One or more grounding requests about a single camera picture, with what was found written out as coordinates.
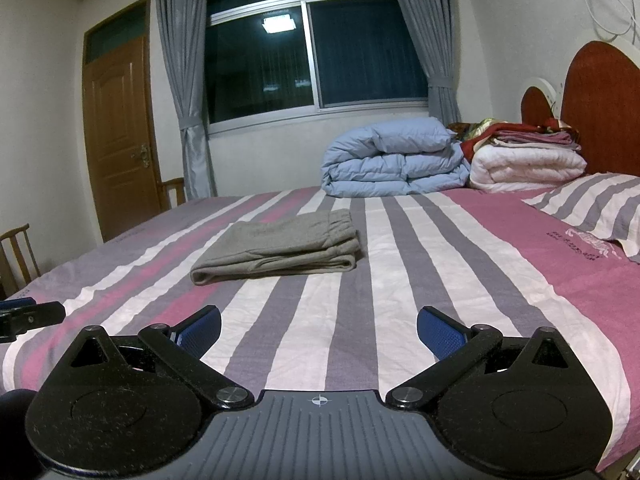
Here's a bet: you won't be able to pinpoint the sliding glass window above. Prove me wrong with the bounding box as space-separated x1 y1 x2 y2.
204 0 432 137

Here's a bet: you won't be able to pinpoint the folded pink sheets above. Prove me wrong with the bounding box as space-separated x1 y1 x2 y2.
491 128 582 152

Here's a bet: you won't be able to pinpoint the striped pillow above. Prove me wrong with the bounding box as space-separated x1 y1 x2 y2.
521 172 640 264

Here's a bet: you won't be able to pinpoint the white wall cable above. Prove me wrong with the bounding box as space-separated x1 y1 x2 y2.
574 0 640 45

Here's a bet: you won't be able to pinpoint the folded white blanket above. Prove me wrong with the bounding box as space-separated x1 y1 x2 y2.
468 144 589 192

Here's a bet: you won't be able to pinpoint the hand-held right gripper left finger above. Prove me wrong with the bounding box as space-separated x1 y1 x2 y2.
52 304 254 411

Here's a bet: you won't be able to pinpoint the folded light blue duvet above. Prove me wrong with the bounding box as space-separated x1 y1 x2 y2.
320 116 472 199

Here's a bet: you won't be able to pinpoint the brown wooden door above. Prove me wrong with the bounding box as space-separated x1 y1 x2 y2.
81 0 164 244

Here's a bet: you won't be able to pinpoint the red wooden headboard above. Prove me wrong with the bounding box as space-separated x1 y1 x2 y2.
519 40 640 177

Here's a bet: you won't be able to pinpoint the grey curtain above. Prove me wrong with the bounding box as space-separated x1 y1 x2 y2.
381 0 464 127
154 0 219 199

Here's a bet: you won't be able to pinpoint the grey pants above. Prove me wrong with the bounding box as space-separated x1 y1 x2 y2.
189 209 362 286

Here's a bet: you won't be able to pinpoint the wooden chair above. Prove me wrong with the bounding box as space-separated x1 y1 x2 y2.
159 177 188 212
0 224 43 299

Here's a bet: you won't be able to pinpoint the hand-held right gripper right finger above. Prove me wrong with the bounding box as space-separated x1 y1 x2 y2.
385 305 589 411

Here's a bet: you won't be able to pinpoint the stack of red folded clothes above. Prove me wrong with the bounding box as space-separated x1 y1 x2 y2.
446 118 577 162

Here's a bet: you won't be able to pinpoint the bed with striped sheet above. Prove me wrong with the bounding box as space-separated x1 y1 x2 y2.
0 172 640 476

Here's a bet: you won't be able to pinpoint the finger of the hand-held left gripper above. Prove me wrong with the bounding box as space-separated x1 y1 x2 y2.
0 297 67 344

